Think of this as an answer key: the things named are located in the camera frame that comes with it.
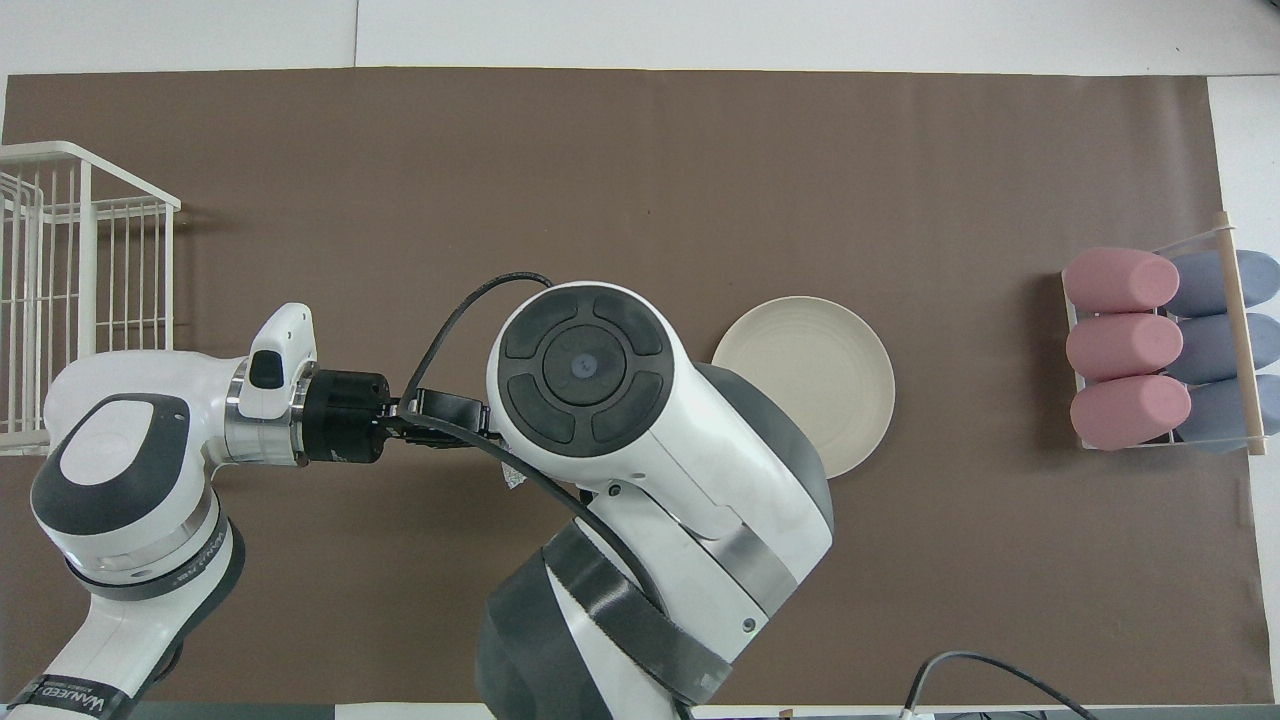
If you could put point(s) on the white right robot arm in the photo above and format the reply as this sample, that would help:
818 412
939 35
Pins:
650 480

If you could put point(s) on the cream round plate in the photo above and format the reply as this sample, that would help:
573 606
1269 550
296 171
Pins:
830 370

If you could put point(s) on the pink plastic cup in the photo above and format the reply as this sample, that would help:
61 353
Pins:
1120 280
1122 347
1128 412

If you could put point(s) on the brown table mat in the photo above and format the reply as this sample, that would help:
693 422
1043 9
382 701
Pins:
400 180

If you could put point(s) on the blue plastic cup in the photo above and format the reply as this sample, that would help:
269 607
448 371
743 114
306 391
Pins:
1215 412
1205 285
1210 350

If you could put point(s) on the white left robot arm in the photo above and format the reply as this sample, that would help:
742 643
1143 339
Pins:
110 470

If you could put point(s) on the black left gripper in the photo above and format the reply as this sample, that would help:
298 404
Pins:
345 415

